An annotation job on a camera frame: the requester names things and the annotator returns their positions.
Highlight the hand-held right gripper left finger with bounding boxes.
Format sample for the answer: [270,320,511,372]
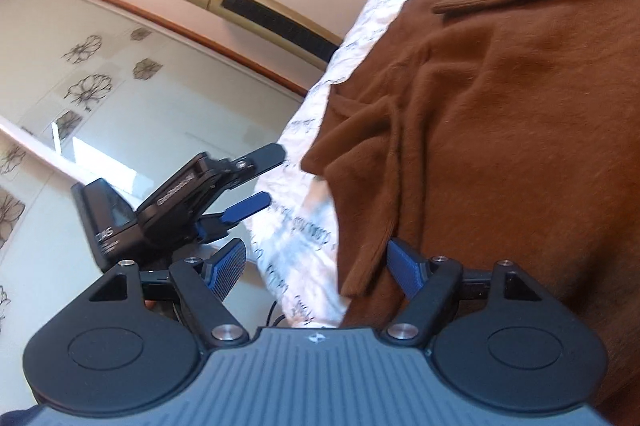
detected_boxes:
[87,239,249,348]

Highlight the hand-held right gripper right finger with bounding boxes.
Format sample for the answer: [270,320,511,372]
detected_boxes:
[386,237,546,347]

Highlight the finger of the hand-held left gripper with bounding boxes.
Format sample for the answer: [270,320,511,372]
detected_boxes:
[195,191,272,243]
[231,143,287,181]

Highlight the floral glass wardrobe door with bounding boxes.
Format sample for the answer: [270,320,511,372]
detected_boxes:
[0,0,312,322]

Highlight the white script-printed bed quilt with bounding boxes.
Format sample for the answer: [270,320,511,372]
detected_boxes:
[247,0,507,328]

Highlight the gold and black cylinder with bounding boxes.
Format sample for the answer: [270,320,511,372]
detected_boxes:
[178,0,344,70]

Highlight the brown knit sweater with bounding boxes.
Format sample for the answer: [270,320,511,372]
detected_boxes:
[300,0,640,412]

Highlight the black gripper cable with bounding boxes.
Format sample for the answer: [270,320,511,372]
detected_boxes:
[264,300,287,328]

